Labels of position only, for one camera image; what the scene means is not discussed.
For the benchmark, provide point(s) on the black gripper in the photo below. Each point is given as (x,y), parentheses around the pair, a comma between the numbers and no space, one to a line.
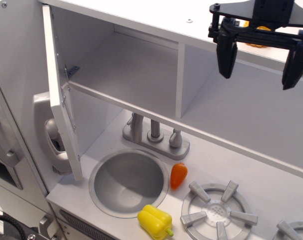
(260,22)

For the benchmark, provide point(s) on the orange toy carrot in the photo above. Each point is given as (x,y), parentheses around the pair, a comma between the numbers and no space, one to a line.
(178,174)

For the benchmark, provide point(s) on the silver toy wall phone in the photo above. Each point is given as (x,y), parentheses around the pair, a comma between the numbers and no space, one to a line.
(54,135)

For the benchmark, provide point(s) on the silver toy stove burner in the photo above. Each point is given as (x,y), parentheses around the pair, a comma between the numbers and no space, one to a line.
(215,211)

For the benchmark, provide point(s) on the yellow toy bell pepper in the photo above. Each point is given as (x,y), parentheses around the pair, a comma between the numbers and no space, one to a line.
(157,223)

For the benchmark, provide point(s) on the silver fridge door handle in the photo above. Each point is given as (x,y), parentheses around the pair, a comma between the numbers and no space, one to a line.
(7,157)

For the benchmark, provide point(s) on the white toy microwave door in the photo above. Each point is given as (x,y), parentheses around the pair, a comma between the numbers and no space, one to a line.
(56,103)

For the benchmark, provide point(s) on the silver toy sink bowl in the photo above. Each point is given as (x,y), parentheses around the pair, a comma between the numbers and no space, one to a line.
(125,181)

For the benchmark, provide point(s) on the silver toy faucet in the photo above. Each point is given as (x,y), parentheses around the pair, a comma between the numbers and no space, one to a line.
(150,135)

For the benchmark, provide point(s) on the white toy kitchen cabinet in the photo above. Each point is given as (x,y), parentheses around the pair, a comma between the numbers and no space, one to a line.
(153,58)

